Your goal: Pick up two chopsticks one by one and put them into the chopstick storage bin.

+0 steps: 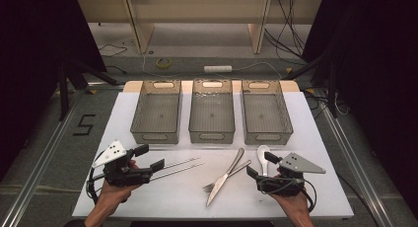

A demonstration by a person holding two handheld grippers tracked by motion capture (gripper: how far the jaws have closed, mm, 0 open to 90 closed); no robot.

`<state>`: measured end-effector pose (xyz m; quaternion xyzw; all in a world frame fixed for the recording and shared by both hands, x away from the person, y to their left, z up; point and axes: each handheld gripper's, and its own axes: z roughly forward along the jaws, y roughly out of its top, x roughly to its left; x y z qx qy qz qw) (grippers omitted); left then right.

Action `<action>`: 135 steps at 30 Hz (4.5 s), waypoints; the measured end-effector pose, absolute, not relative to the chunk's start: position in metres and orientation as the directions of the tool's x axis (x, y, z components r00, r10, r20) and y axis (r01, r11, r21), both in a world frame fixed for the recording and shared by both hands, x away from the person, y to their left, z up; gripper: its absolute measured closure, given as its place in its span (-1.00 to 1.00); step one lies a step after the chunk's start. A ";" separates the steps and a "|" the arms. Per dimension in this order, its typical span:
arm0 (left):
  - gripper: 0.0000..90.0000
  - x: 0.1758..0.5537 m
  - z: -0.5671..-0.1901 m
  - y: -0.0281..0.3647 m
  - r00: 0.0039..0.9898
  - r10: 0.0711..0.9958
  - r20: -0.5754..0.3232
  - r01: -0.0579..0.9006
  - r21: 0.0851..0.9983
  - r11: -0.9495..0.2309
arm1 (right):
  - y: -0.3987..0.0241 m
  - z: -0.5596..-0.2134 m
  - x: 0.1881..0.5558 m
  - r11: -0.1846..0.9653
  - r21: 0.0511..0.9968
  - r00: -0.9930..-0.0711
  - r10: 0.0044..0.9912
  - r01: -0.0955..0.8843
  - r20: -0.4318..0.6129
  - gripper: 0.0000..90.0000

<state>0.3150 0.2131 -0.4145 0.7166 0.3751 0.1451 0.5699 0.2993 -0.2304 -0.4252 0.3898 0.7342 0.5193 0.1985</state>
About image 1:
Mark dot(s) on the person's left hand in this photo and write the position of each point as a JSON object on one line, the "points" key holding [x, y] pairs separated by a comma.
{"points": [[115, 194]]}

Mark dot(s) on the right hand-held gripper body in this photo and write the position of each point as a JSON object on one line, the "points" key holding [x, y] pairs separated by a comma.
{"points": [[282, 186]]}

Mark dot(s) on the white power strip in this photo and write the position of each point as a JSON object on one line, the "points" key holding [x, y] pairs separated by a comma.
{"points": [[217, 69]]}

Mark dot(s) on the metal chopstick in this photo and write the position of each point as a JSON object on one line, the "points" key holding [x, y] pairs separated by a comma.
{"points": [[184, 169], [184, 162]]}

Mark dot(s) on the metal floor rail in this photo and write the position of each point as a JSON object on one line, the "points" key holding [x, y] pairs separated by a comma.
{"points": [[36, 174], [355, 161]]}

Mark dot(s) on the light wooden shelf unit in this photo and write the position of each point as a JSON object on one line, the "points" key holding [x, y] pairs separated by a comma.
{"points": [[197, 10]]}

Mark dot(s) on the metal fork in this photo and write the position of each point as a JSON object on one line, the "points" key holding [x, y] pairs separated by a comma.
{"points": [[213, 185]]}

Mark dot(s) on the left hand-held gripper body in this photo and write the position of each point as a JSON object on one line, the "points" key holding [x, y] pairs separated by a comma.
{"points": [[123, 176]]}

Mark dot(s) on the white ceramic spoon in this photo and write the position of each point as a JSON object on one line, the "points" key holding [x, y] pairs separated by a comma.
{"points": [[263, 153]]}

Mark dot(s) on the grey transparent plastic bin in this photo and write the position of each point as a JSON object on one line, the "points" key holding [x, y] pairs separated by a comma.
{"points": [[266, 116], [212, 115], [157, 115]]}

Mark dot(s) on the yellow tape roll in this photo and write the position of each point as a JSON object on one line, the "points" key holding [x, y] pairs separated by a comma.
{"points": [[163, 63]]}

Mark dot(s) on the metal table knife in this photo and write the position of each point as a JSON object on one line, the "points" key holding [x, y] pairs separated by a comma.
{"points": [[223, 179]]}

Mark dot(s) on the black metal stand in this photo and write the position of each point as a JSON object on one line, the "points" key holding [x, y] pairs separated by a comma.
{"points": [[332, 89], [65, 89]]}

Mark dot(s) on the person's right hand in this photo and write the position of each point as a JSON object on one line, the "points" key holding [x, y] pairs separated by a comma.
{"points": [[292, 204]]}

